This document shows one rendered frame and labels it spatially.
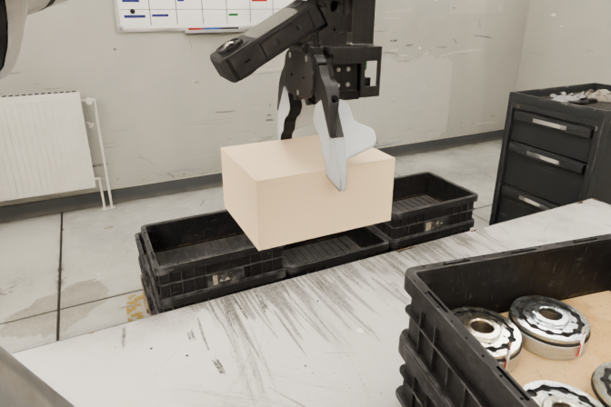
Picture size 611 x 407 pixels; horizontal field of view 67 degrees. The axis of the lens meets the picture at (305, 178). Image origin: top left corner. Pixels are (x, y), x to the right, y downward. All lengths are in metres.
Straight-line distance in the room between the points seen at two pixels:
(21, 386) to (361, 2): 0.42
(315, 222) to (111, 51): 2.77
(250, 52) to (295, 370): 0.56
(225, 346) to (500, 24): 4.17
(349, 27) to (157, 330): 0.67
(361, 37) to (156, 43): 2.75
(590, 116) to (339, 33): 1.68
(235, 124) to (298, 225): 2.94
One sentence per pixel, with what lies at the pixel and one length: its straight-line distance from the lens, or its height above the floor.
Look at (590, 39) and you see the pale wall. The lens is 4.56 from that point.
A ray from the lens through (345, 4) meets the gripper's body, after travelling 0.50.
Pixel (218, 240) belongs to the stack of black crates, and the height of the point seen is 0.49.
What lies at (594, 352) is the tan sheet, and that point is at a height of 0.83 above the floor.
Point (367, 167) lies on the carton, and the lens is 0.49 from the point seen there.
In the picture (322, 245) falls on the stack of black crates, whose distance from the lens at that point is 1.83.
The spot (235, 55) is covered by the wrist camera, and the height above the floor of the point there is 1.23.
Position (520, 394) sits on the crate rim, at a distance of 0.52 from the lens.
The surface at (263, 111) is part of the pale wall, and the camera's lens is 3.45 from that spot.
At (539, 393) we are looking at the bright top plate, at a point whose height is 0.86.
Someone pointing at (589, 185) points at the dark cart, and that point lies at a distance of 2.14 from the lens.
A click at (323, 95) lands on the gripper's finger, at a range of 0.45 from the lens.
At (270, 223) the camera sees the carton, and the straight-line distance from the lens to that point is 0.46.
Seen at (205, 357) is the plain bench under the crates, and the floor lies 0.70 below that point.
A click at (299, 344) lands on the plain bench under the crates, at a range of 0.88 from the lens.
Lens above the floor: 1.28
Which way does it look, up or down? 21 degrees down
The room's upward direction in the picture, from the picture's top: straight up
